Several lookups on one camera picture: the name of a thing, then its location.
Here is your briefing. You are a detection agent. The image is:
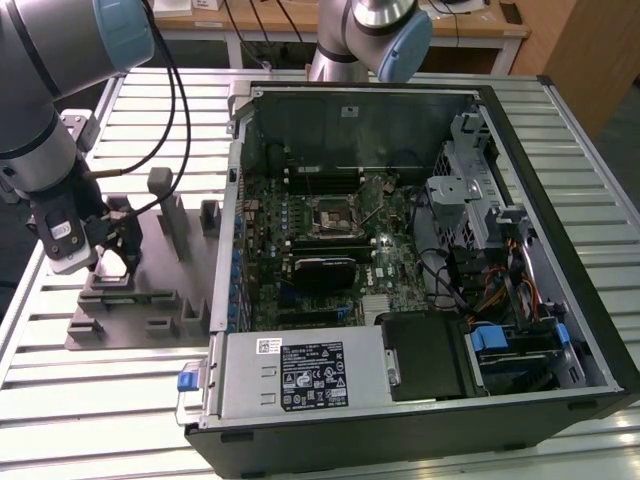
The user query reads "silver CPU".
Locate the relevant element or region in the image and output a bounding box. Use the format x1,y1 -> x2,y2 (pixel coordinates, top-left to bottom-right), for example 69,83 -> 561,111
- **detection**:
93,252 -> 130,282

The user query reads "CPU socket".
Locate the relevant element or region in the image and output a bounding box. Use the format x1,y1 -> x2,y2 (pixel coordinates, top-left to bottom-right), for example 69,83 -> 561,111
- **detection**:
309,193 -> 363,240

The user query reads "grey parts rack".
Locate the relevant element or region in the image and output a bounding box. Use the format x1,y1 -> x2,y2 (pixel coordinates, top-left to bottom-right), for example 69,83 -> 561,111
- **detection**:
64,167 -> 224,351

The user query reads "silver power supply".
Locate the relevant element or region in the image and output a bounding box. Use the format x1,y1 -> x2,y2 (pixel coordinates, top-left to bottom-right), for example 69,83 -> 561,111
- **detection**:
198,328 -> 401,420

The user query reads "black expansion slot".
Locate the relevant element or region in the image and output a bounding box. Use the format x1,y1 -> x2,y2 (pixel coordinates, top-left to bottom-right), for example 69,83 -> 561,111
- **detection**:
277,309 -> 338,325

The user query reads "black graphics card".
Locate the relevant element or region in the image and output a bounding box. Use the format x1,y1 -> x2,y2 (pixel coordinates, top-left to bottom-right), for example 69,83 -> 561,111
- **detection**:
290,255 -> 359,291

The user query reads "white paper box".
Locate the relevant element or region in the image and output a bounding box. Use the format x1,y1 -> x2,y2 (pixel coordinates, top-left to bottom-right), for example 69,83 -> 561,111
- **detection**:
152,0 -> 194,15

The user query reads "wooden desk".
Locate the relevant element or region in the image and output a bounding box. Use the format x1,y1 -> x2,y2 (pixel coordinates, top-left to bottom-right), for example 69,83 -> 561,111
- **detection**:
149,0 -> 534,76

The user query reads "silver chipset heatsink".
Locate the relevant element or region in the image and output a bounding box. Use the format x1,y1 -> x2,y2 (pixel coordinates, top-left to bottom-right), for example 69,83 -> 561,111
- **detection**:
362,294 -> 392,316

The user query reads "black PC case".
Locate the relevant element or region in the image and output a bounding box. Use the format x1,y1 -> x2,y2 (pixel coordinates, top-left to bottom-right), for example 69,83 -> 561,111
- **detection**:
175,74 -> 640,480

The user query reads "green motherboard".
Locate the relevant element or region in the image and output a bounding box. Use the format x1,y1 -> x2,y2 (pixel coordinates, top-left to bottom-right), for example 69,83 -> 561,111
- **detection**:
234,167 -> 436,335

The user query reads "metal drive cage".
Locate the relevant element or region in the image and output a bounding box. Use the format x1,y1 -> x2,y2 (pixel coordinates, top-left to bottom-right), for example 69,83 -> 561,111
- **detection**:
425,112 -> 509,251

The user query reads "hard disk in blue carrier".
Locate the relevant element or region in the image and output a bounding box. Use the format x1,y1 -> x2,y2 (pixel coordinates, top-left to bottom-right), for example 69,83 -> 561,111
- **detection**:
464,323 -> 569,394

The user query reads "wooden cabinet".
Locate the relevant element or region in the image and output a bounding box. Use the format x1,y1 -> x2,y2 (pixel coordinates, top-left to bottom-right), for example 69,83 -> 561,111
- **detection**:
512,0 -> 640,139

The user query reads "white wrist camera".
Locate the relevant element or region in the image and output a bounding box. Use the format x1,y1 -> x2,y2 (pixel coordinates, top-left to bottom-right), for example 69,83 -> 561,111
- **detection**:
30,192 -> 100,275

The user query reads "black cable gold connector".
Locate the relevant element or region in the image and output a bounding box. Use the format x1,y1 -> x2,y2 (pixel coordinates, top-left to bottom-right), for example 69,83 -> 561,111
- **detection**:
82,0 -> 180,179

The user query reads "grey plastic bracket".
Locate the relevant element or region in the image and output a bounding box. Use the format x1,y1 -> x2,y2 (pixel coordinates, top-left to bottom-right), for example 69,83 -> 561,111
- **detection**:
487,207 -> 526,236

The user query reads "orange wire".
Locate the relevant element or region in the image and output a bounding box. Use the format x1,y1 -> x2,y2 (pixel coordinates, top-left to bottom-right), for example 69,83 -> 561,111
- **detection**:
519,279 -> 544,321

